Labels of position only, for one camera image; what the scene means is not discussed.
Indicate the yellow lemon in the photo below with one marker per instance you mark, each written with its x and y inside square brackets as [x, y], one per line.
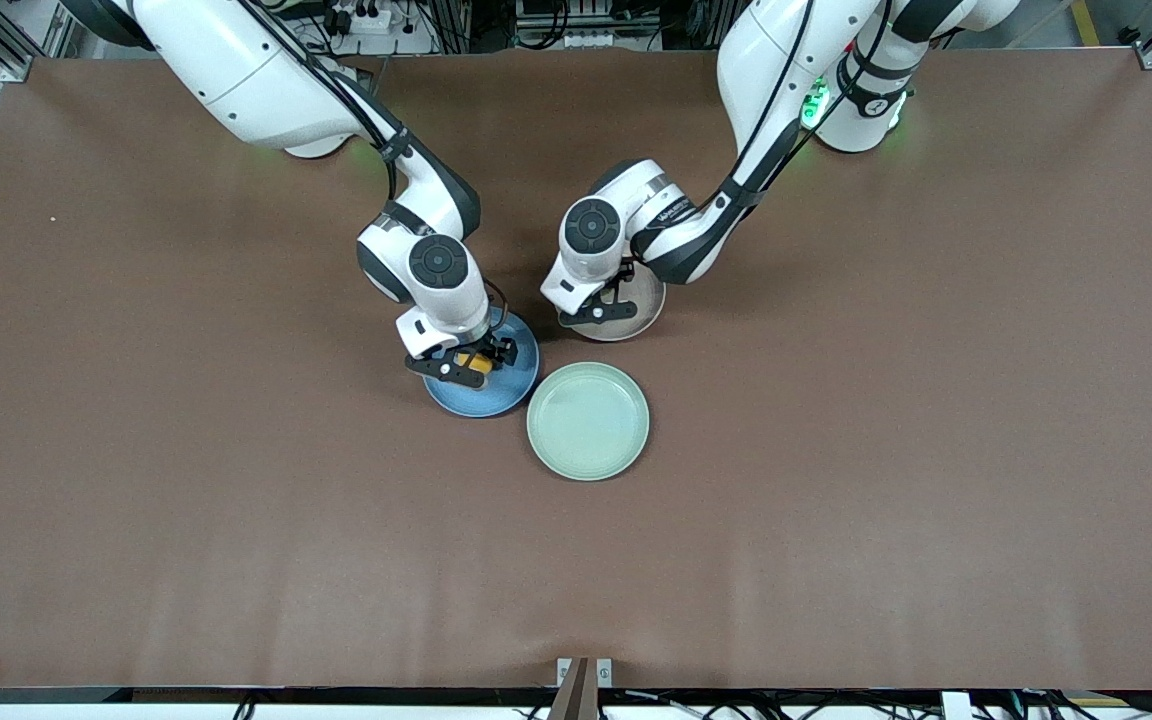
[474, 365]

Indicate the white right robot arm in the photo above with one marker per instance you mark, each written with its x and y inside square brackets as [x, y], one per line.
[266, 80]

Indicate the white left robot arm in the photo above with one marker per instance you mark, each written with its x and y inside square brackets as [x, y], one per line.
[766, 80]

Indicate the beige plate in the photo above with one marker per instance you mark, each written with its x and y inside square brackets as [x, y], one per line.
[651, 305]

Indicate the blue plate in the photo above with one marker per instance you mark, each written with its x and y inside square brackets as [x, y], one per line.
[496, 395]

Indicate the pale green plate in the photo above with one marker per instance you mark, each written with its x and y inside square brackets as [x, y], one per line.
[588, 422]

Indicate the brown table cover sheet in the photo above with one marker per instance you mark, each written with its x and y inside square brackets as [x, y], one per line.
[236, 550]

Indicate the white power strip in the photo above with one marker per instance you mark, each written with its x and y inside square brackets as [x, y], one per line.
[366, 18]

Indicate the small white box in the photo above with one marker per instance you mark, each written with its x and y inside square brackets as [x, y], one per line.
[956, 706]

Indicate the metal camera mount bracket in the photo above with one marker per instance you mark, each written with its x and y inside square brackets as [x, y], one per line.
[584, 690]

